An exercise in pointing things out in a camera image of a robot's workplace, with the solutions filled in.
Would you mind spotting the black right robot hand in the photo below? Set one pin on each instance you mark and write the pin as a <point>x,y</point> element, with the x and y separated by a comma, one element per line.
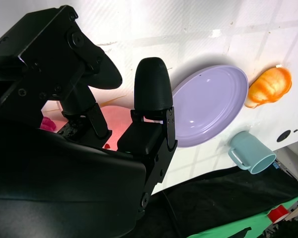
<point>64,173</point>

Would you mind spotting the pink pig plush doll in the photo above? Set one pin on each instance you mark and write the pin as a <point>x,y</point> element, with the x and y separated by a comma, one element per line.
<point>115,119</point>

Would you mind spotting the purple plate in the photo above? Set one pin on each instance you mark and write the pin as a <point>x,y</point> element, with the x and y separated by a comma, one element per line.
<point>211,104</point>

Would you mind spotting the orange plush doll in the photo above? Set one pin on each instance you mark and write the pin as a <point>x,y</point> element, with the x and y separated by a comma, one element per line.
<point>269,86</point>

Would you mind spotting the black cloth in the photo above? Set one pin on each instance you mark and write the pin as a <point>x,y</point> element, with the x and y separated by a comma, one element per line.
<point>213,198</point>

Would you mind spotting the teal mug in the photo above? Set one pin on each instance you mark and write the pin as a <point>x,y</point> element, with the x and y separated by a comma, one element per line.
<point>253,155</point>

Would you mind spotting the green cloth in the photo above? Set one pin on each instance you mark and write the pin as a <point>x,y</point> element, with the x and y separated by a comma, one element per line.
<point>253,225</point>

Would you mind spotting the metal table frame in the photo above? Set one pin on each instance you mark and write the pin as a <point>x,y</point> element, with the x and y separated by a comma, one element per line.
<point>293,161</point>

